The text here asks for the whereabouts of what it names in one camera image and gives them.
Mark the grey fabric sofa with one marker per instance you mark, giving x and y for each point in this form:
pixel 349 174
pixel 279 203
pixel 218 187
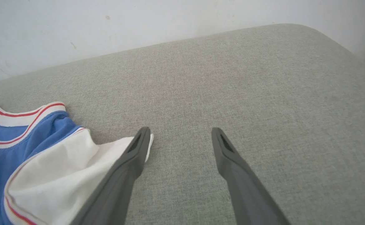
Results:
pixel 232 87

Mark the blue basketball jersey white trim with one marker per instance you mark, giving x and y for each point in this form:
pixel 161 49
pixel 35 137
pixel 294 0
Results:
pixel 51 165

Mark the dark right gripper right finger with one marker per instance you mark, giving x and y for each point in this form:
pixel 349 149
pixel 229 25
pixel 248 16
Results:
pixel 241 181

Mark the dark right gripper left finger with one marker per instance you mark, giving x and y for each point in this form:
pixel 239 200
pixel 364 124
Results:
pixel 119 181

